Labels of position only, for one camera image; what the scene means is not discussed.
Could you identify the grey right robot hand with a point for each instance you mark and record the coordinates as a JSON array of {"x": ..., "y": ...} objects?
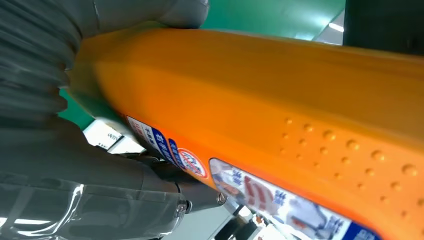
[{"x": 82, "y": 155}]

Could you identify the clear plastic wrist cover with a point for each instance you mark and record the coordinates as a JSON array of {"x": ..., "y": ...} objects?
[{"x": 99, "y": 215}]

